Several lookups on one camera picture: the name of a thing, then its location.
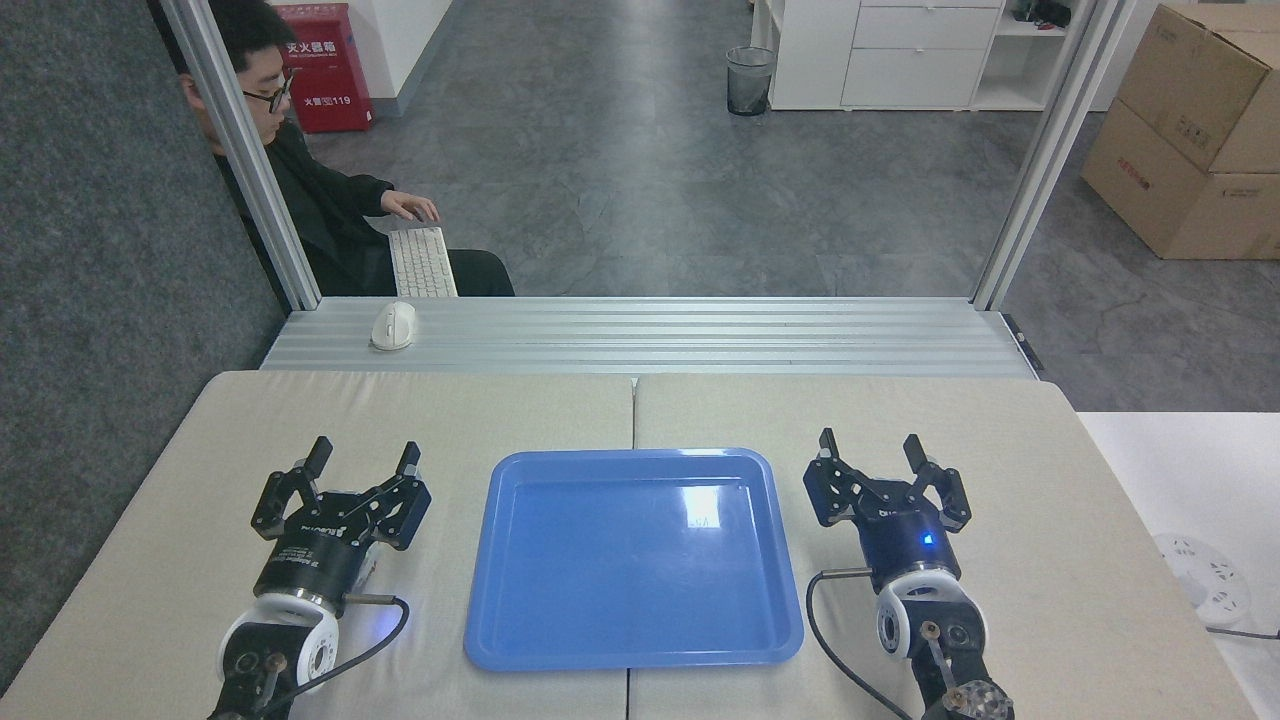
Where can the white round power socket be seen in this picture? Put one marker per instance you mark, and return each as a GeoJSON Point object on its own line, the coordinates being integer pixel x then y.
{"type": "Point", "coordinates": [1205, 580]}

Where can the red fire extinguisher box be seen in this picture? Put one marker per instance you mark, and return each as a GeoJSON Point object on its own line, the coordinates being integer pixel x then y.
{"type": "Point", "coordinates": [335, 70]}

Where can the beige table mat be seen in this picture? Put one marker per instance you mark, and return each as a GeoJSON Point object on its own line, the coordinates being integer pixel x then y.
{"type": "Point", "coordinates": [330, 420]}
{"type": "Point", "coordinates": [1050, 520]}

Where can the black corner bracket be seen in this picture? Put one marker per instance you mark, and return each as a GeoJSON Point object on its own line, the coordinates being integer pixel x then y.
{"type": "Point", "coordinates": [1024, 342]}

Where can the white keyboard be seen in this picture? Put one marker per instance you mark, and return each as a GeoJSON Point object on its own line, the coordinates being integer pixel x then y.
{"type": "Point", "coordinates": [423, 262]}

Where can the dark grey partition panel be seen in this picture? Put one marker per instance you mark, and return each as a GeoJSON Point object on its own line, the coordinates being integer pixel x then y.
{"type": "Point", "coordinates": [110, 300]}

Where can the person's left hand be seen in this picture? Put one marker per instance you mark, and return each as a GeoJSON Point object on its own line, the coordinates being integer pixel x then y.
{"type": "Point", "coordinates": [410, 207]}

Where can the ribbed aluminium platform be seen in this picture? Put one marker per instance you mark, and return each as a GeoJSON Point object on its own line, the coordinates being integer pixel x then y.
{"type": "Point", "coordinates": [650, 335]}

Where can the silver aluminium post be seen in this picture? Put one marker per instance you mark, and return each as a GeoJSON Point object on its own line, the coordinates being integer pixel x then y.
{"type": "Point", "coordinates": [1050, 150]}
{"type": "Point", "coordinates": [245, 160]}

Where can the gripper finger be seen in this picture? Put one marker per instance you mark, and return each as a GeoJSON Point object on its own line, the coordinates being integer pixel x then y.
{"type": "Point", "coordinates": [830, 490]}
{"type": "Point", "coordinates": [945, 495]}
{"type": "Point", "coordinates": [282, 500]}
{"type": "Point", "coordinates": [400, 505]}

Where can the black mesh waste bin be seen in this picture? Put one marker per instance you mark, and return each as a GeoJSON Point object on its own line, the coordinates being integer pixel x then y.
{"type": "Point", "coordinates": [750, 82]}

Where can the person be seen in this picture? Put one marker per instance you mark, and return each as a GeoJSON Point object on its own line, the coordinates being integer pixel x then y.
{"type": "Point", "coordinates": [320, 210]}

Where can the white computer mouse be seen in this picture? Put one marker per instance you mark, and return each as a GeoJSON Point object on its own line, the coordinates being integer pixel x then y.
{"type": "Point", "coordinates": [393, 326]}

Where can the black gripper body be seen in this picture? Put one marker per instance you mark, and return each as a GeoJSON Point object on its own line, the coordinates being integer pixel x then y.
{"type": "Point", "coordinates": [900, 545]}
{"type": "Point", "coordinates": [310, 560]}

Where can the blue plastic tray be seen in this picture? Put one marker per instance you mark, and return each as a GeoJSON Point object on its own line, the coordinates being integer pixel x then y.
{"type": "Point", "coordinates": [635, 560]}

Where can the white side table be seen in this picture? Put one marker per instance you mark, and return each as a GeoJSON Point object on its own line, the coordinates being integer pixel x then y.
{"type": "Point", "coordinates": [1180, 470]}

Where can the cardboard box with red print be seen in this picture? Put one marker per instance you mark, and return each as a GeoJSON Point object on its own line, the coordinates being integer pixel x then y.
{"type": "Point", "coordinates": [1170, 195]}

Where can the white drawer cabinet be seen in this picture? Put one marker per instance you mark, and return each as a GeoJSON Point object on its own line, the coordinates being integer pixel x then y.
{"type": "Point", "coordinates": [900, 55]}

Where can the cardboard box with black print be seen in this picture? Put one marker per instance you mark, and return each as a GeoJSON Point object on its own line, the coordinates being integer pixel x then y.
{"type": "Point", "coordinates": [1200, 80]}

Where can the black-framed glasses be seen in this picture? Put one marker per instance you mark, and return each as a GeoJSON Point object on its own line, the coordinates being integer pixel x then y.
{"type": "Point", "coordinates": [270, 97]}

